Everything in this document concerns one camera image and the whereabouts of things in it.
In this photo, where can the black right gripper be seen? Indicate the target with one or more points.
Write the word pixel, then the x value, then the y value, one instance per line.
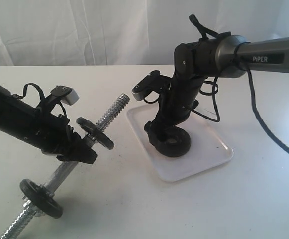
pixel 174 108

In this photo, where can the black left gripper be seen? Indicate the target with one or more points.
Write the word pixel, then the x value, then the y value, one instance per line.
pixel 53 135

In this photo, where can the black weight plate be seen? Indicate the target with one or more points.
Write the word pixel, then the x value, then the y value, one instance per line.
pixel 41 198
pixel 177 142

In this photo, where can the chrome threaded dumbbell bar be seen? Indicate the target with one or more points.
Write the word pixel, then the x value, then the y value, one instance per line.
pixel 64 170

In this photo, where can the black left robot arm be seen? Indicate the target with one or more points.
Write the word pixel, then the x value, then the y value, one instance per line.
pixel 12 106

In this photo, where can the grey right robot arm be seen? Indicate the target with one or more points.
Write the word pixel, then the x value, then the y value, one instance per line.
pixel 226 56

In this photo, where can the black weight plate far end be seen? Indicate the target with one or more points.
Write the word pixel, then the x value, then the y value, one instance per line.
pixel 93 134

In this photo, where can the white rectangular plastic tray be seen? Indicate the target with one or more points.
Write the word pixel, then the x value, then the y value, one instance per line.
pixel 208 149

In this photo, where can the chrome spin-lock collar nut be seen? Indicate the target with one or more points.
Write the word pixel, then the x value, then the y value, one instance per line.
pixel 31 207

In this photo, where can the white curtain backdrop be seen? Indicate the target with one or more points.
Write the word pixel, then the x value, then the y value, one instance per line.
pixel 125 32

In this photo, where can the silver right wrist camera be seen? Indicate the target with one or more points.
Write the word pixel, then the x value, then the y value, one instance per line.
pixel 150 83

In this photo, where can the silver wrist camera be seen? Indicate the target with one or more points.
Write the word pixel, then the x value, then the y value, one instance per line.
pixel 150 83
pixel 65 95

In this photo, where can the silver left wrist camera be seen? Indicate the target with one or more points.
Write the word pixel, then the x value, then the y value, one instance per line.
pixel 65 95

